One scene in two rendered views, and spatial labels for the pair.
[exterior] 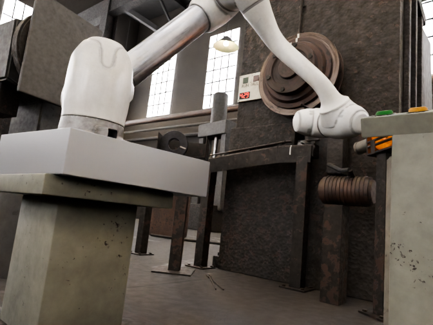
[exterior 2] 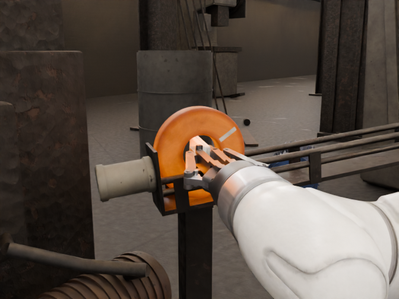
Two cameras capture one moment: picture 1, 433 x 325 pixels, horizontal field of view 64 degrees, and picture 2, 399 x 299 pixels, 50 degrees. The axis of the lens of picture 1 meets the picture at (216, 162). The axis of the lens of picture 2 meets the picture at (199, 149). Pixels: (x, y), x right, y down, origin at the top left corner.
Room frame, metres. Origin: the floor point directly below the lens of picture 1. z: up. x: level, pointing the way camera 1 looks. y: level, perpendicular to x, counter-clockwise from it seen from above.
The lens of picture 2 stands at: (1.34, 0.03, 0.87)
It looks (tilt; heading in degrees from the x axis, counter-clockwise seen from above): 13 degrees down; 269
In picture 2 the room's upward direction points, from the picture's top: straight up
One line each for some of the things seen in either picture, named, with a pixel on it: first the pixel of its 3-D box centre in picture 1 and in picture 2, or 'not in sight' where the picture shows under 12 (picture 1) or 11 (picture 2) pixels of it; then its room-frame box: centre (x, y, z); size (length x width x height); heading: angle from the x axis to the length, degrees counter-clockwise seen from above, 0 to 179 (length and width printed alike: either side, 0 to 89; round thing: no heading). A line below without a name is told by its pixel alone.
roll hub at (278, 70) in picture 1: (290, 68); not in sight; (1.72, -0.34, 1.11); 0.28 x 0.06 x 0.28; 51
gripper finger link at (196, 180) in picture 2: not in sight; (205, 181); (1.32, -0.52, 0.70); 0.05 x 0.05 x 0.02; 18
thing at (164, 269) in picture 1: (178, 202); not in sight; (1.89, 0.19, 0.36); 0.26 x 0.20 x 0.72; 86
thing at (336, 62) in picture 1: (298, 75); not in sight; (1.79, -0.40, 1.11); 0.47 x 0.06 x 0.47; 51
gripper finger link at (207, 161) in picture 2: not in sight; (209, 167); (1.31, -0.58, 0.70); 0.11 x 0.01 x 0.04; 108
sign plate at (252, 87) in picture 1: (256, 86); not in sight; (2.09, -0.20, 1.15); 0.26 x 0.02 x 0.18; 51
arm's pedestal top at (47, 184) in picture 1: (82, 191); not in sight; (0.86, 0.32, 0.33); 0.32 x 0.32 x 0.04; 48
